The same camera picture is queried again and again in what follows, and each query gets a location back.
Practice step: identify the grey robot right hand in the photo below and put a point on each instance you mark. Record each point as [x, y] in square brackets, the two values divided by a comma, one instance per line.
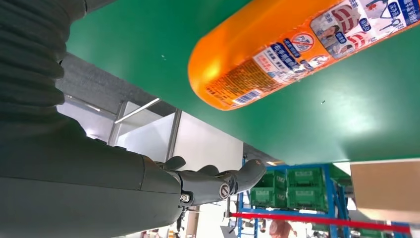
[82, 190]

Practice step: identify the orange bottle clear cap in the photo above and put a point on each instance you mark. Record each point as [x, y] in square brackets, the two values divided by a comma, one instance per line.
[262, 49]

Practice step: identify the green plastic crate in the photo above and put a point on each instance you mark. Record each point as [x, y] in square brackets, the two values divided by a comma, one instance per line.
[305, 193]
[339, 177]
[267, 193]

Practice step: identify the person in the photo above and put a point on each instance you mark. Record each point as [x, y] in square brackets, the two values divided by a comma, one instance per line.
[282, 230]

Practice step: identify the blue metal rack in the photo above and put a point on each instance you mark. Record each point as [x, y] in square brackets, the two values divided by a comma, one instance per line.
[328, 184]

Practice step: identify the green table board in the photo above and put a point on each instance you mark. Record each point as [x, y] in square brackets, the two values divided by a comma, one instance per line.
[328, 124]

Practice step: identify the brown cardboard box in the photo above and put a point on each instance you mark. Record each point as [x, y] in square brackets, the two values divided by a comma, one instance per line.
[384, 187]

